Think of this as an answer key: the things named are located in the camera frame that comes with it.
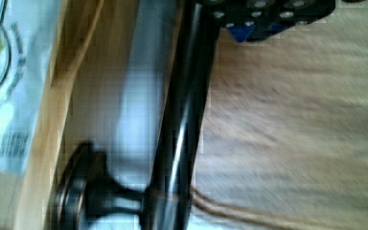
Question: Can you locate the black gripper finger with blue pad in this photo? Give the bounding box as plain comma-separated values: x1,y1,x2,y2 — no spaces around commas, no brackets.
196,0,335,43

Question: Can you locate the wooden drawer with black handle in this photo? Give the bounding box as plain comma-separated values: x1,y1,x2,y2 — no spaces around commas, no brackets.
0,0,221,230

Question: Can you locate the snack packet in drawer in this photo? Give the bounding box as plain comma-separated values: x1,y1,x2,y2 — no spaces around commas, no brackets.
0,0,61,174

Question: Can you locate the wooden cutting board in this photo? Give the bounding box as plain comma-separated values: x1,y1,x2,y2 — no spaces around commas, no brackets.
193,0,368,230

